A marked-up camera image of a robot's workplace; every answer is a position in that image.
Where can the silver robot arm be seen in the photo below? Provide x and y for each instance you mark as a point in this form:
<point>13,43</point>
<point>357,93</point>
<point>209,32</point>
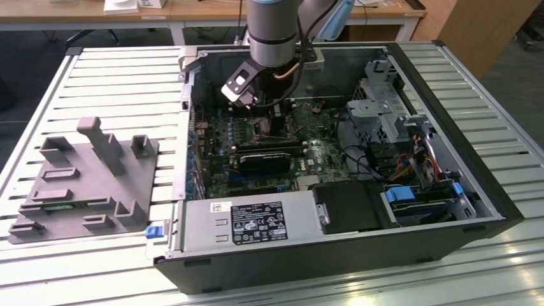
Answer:
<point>272,32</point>

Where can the CPU socket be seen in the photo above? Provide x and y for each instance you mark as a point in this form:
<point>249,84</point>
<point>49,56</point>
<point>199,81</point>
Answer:
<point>260,122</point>

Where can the green motherboard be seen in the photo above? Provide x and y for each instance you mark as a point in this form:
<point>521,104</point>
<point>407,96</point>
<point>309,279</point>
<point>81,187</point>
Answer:
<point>327,150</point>

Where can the silver drive cage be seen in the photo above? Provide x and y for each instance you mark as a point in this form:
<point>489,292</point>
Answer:
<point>367,111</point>

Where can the black graphics card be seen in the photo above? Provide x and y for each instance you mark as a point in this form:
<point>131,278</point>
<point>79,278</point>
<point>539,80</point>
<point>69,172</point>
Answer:
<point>263,165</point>

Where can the small silver heatsink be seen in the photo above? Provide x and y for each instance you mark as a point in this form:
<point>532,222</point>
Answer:
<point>307,182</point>

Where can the wooden desk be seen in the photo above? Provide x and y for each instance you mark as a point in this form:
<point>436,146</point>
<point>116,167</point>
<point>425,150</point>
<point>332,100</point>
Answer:
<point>51,18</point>
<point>383,14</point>

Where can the white box dark label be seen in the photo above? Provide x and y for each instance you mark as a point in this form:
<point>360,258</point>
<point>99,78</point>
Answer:
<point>152,4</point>

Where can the black fan shroud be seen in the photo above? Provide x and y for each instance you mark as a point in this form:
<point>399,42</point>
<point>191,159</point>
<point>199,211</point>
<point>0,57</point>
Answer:
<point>348,207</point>

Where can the blue disk carrier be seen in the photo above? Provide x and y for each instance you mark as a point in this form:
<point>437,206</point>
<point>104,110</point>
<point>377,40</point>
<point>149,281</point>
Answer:
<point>399,193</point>

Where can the plain white box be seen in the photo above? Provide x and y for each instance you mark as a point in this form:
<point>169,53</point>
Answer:
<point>120,8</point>

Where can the silver power supply unit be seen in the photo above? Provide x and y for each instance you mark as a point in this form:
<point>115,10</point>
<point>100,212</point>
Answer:
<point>204,223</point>

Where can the wooden cabinet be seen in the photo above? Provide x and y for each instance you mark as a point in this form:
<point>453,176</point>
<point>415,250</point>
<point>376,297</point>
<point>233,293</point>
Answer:
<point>467,32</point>

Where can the grey plastic parts rack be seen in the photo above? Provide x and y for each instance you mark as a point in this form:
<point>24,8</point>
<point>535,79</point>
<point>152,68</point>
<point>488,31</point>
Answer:
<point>97,191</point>

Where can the blue plastic tab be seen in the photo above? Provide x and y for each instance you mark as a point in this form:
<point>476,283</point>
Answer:
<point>457,189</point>

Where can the blue plastic latch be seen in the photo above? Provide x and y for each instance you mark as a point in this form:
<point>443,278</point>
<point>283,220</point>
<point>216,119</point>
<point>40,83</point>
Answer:
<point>153,232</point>

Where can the black PC case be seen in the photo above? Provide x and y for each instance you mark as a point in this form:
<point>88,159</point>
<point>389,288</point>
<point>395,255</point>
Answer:
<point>297,271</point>

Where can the black chair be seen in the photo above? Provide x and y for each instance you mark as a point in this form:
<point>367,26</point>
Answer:
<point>533,38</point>

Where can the green RAM stick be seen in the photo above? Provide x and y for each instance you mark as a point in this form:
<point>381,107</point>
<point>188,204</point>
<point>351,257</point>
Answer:
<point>57,208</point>

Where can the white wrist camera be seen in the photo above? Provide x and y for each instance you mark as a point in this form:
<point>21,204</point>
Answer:
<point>240,84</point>

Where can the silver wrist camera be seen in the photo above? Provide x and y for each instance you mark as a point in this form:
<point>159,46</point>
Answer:
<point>315,60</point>

